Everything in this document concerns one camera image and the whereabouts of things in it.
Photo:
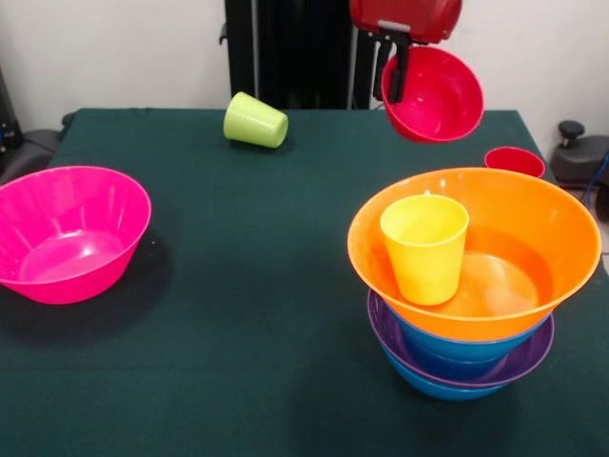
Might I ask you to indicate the dark green tablecloth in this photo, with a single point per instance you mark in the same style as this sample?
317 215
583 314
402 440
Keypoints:
238 381

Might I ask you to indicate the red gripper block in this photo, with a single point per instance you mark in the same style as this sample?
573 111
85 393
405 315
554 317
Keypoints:
409 16

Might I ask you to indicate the green plastic cup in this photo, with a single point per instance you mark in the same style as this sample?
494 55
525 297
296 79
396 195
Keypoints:
254 121

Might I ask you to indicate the large orange plastic bowl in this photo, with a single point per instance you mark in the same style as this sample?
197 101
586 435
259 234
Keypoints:
523 214

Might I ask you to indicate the small red plastic bowl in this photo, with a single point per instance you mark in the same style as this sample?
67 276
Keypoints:
442 100

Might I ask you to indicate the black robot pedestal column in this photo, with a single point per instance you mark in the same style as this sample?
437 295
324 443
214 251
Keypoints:
304 47

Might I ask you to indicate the purple plastic bowl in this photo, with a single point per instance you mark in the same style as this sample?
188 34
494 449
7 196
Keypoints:
528 357

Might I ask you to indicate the red plastic cup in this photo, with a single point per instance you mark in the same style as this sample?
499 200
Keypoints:
514 162

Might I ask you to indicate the large pink plastic bowl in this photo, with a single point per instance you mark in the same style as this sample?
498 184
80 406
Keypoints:
71 233

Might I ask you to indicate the yellow plastic cup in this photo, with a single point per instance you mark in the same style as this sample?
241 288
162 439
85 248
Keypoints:
426 266

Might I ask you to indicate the black computer tower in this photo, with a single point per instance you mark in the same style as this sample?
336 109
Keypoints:
7 119

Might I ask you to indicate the small teal blue bowl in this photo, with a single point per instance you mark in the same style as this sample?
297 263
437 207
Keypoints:
452 372

